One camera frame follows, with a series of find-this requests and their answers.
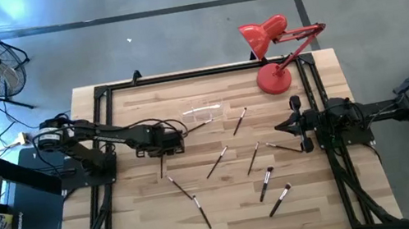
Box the black case with white print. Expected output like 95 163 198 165
0 140 83 229

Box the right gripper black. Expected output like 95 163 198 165
269 89 336 158

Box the yellow and white box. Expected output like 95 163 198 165
0 210 16 229

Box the thin black pencil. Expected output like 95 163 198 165
229 107 253 137

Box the large blue-handled powder brush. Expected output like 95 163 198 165
254 165 280 204

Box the red desk lamp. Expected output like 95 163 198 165
237 6 337 100

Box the black eyeliner pencil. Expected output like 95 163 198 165
200 144 234 181

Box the clear acrylic brush organizer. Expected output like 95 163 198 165
177 95 227 126

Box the yellow power plug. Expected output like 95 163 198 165
11 131 32 148

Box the black aluminium table frame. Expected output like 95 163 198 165
29 39 405 229

